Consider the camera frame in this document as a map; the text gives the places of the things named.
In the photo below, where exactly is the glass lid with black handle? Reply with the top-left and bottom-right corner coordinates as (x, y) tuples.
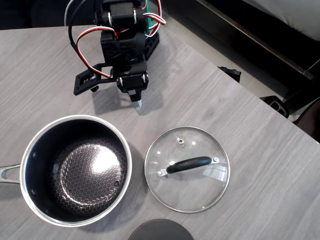
(144, 126), (231, 214)

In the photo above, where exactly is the black table clamp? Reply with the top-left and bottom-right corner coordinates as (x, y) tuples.
(216, 65), (242, 84)
(259, 95), (290, 119)

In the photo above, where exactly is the dark brown chair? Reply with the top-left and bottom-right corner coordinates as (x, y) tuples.
(292, 96), (320, 145)

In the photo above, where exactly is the thin grey cable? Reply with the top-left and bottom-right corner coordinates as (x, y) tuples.
(63, 0), (76, 27)

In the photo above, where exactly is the black camera cable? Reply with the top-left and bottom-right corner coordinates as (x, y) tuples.
(66, 0), (89, 68)

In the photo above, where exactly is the black perforated arm base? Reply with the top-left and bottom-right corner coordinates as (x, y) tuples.
(142, 31), (161, 61)

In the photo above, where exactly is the dark grey round disc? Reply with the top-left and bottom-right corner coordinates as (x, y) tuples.
(127, 218), (195, 240)

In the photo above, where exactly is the red white gripper servo cable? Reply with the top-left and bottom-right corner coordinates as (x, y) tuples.
(75, 26), (119, 79)

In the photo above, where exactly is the white cushion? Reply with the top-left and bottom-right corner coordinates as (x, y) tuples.
(241, 0), (320, 43)

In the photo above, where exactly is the green circuit board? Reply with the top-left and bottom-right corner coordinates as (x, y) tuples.
(144, 0), (158, 38)

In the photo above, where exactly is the dark bench frame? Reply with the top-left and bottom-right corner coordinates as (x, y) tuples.
(159, 0), (320, 113)

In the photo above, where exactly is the red white arm servo cable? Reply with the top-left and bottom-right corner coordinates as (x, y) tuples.
(141, 0), (167, 38)

